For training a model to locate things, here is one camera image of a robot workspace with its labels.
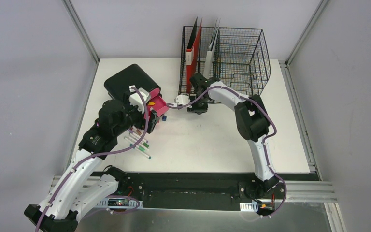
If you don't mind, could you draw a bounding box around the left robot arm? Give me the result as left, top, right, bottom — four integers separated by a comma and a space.
24, 95, 167, 232

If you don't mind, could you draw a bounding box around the black pink drawer unit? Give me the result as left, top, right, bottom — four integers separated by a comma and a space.
104, 64, 169, 116

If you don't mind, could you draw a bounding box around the white cable duct right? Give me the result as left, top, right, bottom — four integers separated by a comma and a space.
239, 201, 258, 212

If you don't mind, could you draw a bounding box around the grey notebook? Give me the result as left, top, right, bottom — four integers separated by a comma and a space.
203, 18, 221, 79

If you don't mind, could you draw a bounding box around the red notebook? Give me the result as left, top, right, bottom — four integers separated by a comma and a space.
186, 17, 201, 93

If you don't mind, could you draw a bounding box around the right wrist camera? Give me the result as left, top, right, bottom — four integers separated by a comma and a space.
175, 94, 191, 107

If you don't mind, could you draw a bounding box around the white cable duct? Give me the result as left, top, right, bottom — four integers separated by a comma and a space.
94, 198, 143, 209
239, 201, 258, 212

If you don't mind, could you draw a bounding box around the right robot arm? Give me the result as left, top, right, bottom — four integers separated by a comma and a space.
190, 73, 280, 199

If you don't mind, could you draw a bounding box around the white cable duct left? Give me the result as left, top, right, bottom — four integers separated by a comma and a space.
94, 198, 143, 209

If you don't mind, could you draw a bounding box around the black wire mesh organizer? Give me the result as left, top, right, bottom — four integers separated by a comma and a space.
178, 26, 271, 95

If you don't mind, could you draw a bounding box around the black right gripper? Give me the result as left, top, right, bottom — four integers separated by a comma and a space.
186, 94, 209, 115

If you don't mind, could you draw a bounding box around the aluminium frame rail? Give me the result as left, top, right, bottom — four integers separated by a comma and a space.
285, 181, 338, 203

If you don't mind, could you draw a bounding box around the teal tipped white pen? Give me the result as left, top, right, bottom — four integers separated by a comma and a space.
129, 143, 152, 159

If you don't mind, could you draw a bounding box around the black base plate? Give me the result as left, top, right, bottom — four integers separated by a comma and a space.
89, 173, 287, 211

